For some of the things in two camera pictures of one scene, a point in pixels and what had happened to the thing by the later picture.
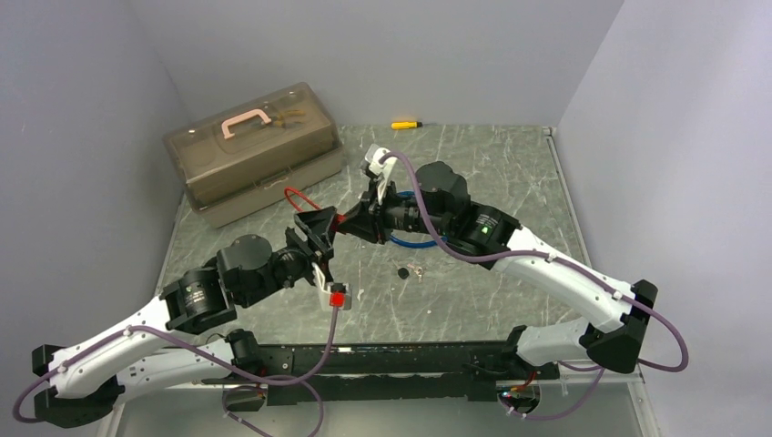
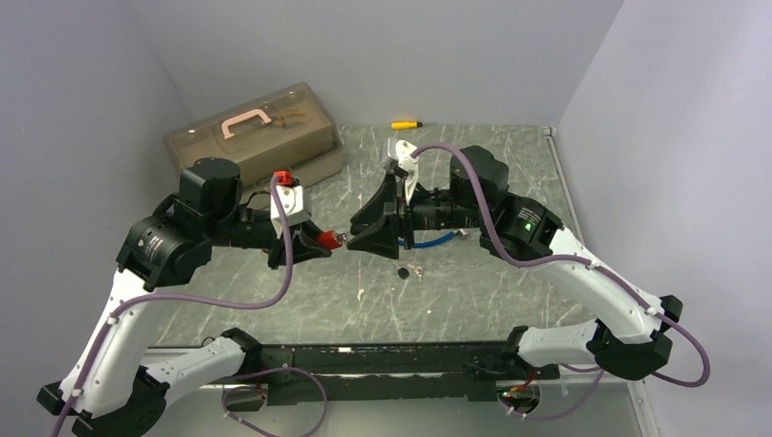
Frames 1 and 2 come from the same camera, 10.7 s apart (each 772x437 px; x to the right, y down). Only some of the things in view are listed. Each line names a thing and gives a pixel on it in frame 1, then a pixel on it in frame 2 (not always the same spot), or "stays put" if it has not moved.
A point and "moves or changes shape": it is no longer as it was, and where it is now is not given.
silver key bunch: x=419 y=270 stays put
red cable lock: x=339 y=218 moves or changes shape
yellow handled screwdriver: x=405 y=125 stays put
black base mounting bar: x=450 y=371 stays put
